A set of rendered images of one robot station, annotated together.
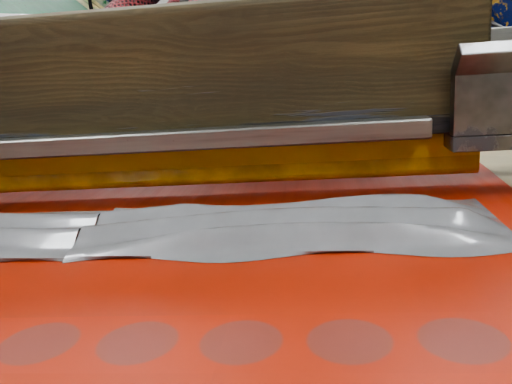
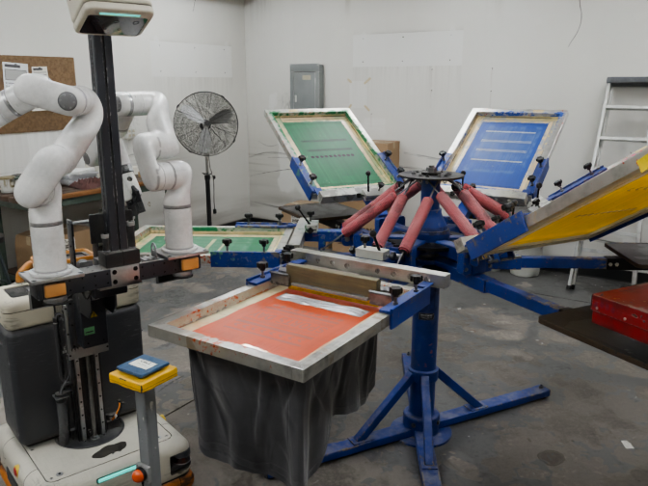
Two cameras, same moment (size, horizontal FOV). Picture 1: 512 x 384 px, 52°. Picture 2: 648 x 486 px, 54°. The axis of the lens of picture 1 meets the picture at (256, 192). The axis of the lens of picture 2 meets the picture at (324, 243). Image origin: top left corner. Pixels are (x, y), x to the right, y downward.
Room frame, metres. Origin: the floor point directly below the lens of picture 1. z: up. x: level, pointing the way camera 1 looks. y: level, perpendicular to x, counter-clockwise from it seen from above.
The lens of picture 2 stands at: (-1.66, -0.87, 1.71)
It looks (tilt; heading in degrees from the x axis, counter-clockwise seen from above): 14 degrees down; 26
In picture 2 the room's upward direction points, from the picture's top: straight up
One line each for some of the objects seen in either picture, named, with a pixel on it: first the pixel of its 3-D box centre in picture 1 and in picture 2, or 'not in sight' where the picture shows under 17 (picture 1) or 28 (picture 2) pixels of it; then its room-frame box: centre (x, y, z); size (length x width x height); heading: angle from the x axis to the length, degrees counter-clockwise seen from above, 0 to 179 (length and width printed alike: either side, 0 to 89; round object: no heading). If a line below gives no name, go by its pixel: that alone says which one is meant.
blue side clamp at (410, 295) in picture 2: not in sight; (405, 305); (0.30, -0.21, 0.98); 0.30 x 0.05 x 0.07; 173
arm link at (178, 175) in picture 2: not in sight; (174, 184); (0.06, 0.56, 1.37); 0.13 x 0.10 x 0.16; 165
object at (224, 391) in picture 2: not in sight; (244, 412); (-0.19, 0.12, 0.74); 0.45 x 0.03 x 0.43; 83
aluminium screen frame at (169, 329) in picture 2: not in sight; (299, 310); (0.10, 0.09, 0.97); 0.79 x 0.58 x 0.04; 173
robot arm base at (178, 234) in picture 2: not in sight; (176, 228); (0.08, 0.57, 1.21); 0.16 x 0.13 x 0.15; 66
